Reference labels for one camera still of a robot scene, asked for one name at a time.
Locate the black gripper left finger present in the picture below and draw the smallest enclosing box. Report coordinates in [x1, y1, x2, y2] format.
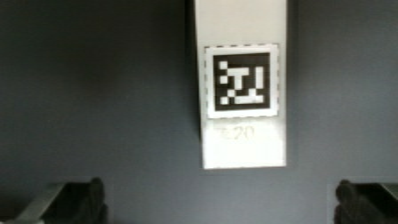
[13, 177, 111, 224]

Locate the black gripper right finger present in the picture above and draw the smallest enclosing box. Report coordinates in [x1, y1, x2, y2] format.
[333, 180, 398, 224]

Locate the white table leg with tag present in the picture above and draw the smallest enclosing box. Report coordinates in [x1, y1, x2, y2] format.
[193, 0, 287, 170]

